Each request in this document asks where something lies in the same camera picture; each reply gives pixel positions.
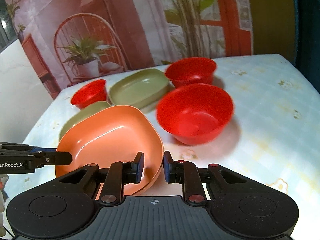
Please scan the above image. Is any orange square plate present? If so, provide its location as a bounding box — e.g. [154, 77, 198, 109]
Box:
[55, 105, 164, 195]

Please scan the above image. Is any large red bowl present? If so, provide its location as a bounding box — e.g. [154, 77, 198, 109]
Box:
[156, 83, 234, 145]

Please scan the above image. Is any small green square plate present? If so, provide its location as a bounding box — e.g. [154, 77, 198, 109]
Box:
[59, 101, 111, 141]

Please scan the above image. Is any small red bowl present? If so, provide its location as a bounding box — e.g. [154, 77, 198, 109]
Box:
[71, 79, 107, 109]

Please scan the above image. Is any person's left hand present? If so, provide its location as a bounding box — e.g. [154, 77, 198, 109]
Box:
[0, 174, 9, 237]

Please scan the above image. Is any floral checked tablecloth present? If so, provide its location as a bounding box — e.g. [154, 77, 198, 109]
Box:
[4, 53, 320, 240]

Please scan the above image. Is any large green square plate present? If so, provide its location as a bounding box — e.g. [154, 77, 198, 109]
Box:
[108, 69, 171, 109]

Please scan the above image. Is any dark window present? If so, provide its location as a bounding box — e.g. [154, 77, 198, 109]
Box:
[0, 0, 20, 51]

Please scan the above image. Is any printed room backdrop cloth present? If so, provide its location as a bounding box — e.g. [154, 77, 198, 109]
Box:
[6, 0, 253, 98]

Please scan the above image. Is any teal curtain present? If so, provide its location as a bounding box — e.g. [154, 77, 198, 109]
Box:
[293, 0, 319, 90]

